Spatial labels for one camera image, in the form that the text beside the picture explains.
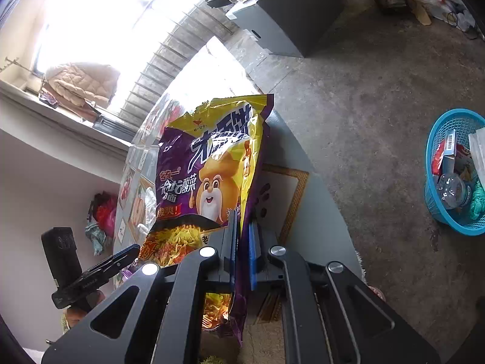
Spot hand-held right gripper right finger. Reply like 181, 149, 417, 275
247, 221, 442, 364

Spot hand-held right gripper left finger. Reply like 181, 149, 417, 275
42, 213, 241, 364

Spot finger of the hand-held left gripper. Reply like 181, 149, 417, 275
81, 244, 142, 285

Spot purple and yellow noodle bag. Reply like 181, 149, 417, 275
138, 93, 275, 347

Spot blue plastic basket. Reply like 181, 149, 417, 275
424, 108, 485, 236

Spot clear plastic bottle blue label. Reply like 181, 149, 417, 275
437, 172, 473, 210

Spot red and white cardboard box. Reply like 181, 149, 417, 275
431, 138, 448, 176

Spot green plastic bag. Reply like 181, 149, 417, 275
469, 180, 485, 221

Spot white paper sheet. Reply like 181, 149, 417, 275
468, 125, 485, 183

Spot person's left hand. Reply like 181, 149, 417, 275
62, 290, 105, 329

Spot teal cloth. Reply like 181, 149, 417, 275
85, 222, 114, 256

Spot red plastic bag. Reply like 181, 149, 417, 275
93, 195, 118, 236

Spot round table with patterned cloth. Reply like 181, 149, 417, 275
114, 36, 364, 325

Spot beige puffer jacket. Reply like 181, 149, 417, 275
45, 62, 120, 116

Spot ribbed balcony railing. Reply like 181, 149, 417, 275
119, 2, 243, 126

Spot grey cabinet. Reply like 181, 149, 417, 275
225, 0, 345, 57

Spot pile of printed bags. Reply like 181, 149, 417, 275
402, 0, 478, 40

